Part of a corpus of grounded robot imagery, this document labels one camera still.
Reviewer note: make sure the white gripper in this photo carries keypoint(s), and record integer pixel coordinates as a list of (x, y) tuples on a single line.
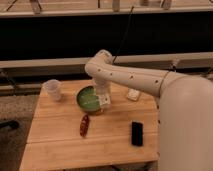
[(103, 93)]

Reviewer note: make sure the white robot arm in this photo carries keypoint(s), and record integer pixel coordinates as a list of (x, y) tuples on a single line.
[(185, 129)]

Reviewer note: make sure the green ceramic bowl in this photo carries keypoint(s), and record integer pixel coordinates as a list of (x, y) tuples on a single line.
[(87, 100)]

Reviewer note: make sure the dark red bottle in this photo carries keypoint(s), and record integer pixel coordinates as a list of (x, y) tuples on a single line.
[(84, 125)]

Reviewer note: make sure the small white box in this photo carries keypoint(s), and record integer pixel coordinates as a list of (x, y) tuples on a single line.
[(133, 94)]

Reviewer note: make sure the black rectangular block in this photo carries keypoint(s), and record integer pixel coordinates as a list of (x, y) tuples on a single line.
[(137, 134)]

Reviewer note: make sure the clear plastic cup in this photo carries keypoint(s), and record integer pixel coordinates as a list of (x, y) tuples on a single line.
[(53, 89)]

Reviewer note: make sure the black chair base leg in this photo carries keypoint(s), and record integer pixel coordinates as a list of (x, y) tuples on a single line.
[(12, 124)]

